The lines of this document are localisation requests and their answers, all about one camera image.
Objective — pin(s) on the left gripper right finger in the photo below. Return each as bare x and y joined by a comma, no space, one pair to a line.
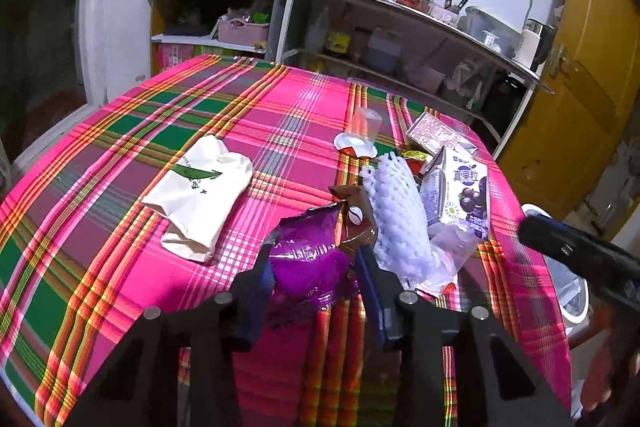
496,385

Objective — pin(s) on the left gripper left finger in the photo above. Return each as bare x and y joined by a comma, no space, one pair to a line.
137,385

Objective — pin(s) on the clear plastic cup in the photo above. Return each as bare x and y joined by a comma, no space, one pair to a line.
452,244

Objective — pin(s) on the purple blueberry milk carton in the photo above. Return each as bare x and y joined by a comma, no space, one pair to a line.
454,187

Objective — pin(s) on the white foam fruit net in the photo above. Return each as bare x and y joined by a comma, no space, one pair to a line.
402,246

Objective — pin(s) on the purple snack bag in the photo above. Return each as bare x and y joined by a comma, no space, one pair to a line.
310,271

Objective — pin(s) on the white trash bin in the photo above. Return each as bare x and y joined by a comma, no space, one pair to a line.
572,324

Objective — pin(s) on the grey trash bag liner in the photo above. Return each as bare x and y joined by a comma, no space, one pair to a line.
568,287

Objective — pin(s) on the metal kitchen shelf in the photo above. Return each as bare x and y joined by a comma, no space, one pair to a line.
385,45

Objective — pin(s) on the person's right hand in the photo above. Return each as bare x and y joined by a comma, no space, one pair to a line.
620,346

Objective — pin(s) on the yellow wooden door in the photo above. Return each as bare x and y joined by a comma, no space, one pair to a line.
573,124

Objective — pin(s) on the pink plaid tablecloth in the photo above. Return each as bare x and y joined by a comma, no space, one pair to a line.
82,251

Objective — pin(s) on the white paper bag green print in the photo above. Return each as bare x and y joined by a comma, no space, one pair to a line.
196,196

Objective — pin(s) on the brown snack wrapper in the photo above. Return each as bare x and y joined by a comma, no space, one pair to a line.
359,225

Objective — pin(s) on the red yellow wrapper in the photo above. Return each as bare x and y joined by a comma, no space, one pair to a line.
416,160

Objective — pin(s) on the pink white paper box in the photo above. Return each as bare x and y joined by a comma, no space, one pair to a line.
431,134

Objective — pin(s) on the white black kettle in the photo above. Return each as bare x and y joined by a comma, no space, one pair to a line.
535,44

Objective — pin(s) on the clear plastic container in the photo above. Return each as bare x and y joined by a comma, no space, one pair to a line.
490,30

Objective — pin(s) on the clear cup with white lid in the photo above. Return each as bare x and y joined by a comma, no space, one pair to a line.
358,140

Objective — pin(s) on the pink plastic basket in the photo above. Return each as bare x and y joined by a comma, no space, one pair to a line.
239,31

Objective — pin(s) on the small wooden shelf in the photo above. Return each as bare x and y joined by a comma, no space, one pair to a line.
183,28

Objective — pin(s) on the metal door handle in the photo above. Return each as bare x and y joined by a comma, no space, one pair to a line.
559,63

